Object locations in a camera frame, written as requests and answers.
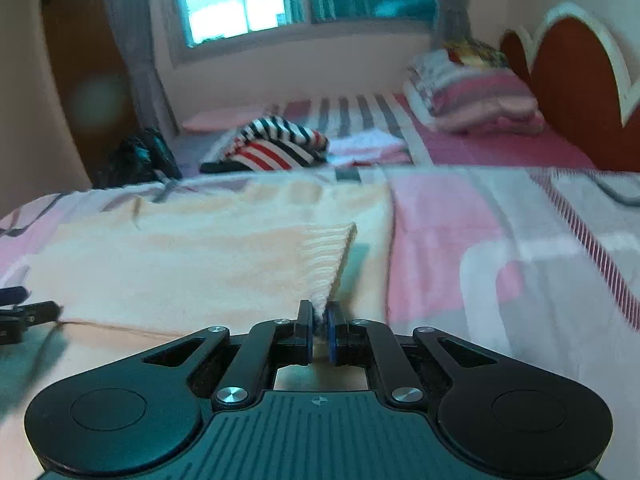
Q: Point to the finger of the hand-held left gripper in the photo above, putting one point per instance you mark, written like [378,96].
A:
[12,295]
[37,311]

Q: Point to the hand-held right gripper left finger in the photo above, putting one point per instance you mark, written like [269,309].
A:
[309,345]

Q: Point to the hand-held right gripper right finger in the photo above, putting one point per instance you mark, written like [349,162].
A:
[332,345]

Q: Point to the cream knit sweater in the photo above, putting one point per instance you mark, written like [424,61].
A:
[175,260]

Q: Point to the black bag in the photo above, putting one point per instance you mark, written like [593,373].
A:
[135,160]

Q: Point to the patterned grey pink blanket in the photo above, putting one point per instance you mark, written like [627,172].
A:
[500,260]

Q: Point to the white folded cloth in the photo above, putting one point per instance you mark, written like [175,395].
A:
[370,147]

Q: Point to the striped red black garment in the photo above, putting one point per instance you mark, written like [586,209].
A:
[275,145]

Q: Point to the brown wooden door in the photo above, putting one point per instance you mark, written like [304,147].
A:
[85,85]

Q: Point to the striped bed sheet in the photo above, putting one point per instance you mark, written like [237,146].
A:
[450,145]

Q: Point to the pink folded cloth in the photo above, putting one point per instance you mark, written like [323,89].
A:
[225,120]

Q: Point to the stack of striped pillows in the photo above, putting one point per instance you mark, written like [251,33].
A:
[475,100]

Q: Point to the grey curtain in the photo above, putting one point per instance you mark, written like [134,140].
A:
[135,35]
[452,0]

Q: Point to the colourful small cushion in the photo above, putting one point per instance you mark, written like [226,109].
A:
[475,55]

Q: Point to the window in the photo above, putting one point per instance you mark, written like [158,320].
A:
[225,0]

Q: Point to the red white headboard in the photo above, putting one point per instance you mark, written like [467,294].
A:
[575,75]

